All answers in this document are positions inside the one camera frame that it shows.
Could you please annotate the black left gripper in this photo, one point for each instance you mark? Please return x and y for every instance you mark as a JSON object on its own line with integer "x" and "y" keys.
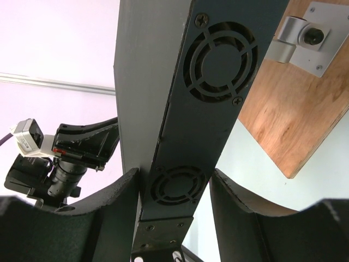
{"x": 83, "y": 144}

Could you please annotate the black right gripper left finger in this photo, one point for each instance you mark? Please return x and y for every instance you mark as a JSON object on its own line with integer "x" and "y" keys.
{"x": 99, "y": 227}

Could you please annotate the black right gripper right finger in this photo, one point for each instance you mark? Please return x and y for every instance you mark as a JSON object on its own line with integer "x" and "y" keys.
{"x": 252, "y": 228}

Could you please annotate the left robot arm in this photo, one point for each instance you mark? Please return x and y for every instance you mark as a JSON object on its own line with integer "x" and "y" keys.
{"x": 49, "y": 167}

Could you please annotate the wooden base board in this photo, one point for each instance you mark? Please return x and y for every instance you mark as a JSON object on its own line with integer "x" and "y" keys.
{"x": 289, "y": 112}

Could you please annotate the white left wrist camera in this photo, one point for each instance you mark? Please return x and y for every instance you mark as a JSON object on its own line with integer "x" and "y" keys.
{"x": 31, "y": 141}

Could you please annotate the blue network switch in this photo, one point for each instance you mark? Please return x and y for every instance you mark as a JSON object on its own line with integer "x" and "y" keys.
{"x": 183, "y": 70}

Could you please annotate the aluminium wall profile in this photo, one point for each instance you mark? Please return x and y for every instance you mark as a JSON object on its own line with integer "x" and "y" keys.
{"x": 27, "y": 80}

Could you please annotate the metal stand bracket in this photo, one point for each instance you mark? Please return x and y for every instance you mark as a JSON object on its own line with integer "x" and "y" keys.
{"x": 311, "y": 42}

